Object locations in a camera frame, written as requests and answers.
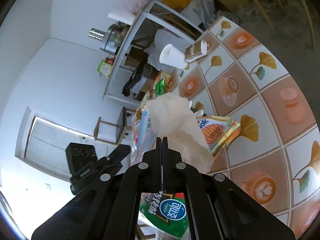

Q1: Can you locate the black cloth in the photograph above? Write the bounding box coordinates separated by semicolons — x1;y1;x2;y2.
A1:
122;64;151;97

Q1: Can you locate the green packet blue oval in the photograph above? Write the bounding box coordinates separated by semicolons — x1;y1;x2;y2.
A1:
137;191;188;239

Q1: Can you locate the grey clear plastic bag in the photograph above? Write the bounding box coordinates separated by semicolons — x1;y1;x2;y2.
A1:
194;0;218;28

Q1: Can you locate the small green packet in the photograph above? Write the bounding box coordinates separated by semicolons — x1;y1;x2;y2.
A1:
154;78;166;98

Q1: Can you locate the white tissue paper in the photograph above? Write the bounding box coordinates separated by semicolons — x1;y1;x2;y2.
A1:
146;92;213;175

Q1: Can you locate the white paper roll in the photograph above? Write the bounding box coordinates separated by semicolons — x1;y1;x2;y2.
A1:
108;10;137;26

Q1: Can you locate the small brown carton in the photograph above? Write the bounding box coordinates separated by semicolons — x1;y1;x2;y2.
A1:
184;40;208;63

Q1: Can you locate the white door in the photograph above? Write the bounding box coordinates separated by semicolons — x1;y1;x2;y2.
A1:
14;107;111;183

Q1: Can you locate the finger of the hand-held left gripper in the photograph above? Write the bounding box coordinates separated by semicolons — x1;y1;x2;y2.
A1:
107;144;132;166

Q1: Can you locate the white paper cup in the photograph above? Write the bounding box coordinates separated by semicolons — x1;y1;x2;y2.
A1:
159;44;191;69

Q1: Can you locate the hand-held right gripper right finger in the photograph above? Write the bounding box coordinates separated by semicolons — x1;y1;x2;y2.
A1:
162;135;296;240

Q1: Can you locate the pale blue snack packet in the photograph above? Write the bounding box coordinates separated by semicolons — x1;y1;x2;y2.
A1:
134;95;157;166

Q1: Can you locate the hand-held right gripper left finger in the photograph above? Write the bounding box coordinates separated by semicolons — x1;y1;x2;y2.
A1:
31;137;163;240

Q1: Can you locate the steel pot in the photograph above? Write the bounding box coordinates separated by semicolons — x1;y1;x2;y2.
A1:
88;24;131;54

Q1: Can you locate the white metal shelf rack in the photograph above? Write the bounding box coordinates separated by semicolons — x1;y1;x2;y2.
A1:
102;0;206;103

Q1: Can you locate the orange gold snack packet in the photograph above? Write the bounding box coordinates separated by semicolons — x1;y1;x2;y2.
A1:
196;116;242;158

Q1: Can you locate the patterned tablecloth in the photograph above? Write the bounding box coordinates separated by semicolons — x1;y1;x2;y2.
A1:
172;15;320;240

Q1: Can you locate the light green packet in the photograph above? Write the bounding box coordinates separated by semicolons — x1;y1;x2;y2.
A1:
97;59;113;78

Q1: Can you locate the yellow orange packet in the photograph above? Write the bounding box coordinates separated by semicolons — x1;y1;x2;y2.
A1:
159;72;176;93

